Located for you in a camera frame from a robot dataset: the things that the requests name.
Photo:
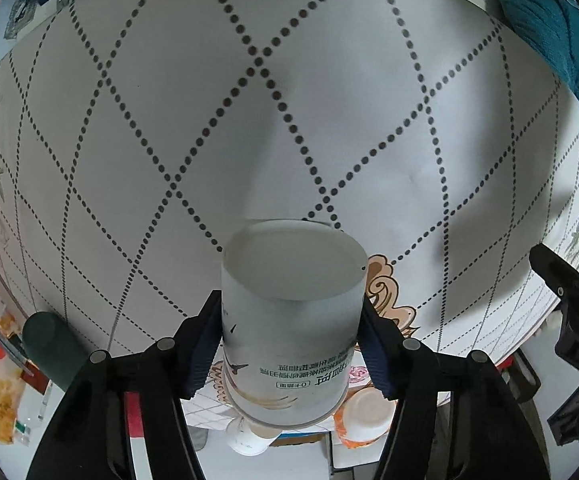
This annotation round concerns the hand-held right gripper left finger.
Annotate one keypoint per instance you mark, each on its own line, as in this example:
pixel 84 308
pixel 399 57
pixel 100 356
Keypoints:
pixel 202 360

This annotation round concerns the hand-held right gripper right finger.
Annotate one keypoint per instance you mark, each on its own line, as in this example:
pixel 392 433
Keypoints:
pixel 378 360

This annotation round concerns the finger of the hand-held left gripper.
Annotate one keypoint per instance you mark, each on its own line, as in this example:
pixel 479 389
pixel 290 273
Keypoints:
pixel 557 270

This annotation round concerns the white printed cup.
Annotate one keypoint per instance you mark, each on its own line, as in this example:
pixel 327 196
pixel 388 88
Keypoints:
pixel 289 320

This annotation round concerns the orange and white cup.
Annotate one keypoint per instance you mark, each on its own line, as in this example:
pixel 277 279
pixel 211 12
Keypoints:
pixel 349 437

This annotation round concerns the small white paper cup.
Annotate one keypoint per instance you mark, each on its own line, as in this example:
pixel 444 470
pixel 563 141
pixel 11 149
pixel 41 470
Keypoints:
pixel 249 440

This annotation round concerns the dark green cup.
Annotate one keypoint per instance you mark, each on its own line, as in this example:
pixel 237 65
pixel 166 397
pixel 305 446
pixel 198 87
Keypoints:
pixel 52 355

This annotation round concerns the white bowl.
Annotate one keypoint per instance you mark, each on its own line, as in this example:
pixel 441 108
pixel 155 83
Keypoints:
pixel 369 412

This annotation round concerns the teal cloth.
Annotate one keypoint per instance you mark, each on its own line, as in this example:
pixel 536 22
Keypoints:
pixel 554 25

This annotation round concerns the white dotted tablecloth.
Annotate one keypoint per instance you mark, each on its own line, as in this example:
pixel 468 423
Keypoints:
pixel 319 85

